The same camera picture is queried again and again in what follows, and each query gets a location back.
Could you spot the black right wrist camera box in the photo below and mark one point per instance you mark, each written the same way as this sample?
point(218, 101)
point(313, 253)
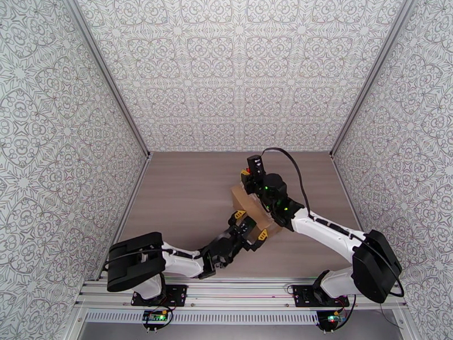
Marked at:
point(256, 165)

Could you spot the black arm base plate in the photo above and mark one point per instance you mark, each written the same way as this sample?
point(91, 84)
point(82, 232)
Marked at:
point(177, 294)
point(302, 296)

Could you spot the brown cardboard box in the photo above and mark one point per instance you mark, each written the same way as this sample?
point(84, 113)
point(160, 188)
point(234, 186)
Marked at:
point(247, 208)

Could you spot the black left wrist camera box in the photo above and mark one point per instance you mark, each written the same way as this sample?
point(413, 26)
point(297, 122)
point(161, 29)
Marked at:
point(243, 231)

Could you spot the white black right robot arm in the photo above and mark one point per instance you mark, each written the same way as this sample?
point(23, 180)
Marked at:
point(325, 229)

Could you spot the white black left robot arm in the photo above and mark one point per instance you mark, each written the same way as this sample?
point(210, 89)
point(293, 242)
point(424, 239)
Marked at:
point(184, 266)

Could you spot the green circuit board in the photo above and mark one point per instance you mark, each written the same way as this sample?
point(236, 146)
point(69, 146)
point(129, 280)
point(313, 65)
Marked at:
point(155, 316)
point(334, 318)

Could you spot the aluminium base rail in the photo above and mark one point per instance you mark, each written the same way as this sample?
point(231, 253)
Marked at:
point(240, 289)

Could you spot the aluminium frame post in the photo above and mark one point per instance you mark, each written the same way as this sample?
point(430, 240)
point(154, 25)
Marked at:
point(106, 73)
point(371, 73)

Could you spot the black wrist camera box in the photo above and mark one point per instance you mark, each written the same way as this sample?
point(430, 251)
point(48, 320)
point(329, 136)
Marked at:
point(243, 231)
point(256, 165)

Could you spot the slotted metal vent strip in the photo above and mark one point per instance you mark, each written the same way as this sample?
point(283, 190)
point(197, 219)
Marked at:
point(230, 317)

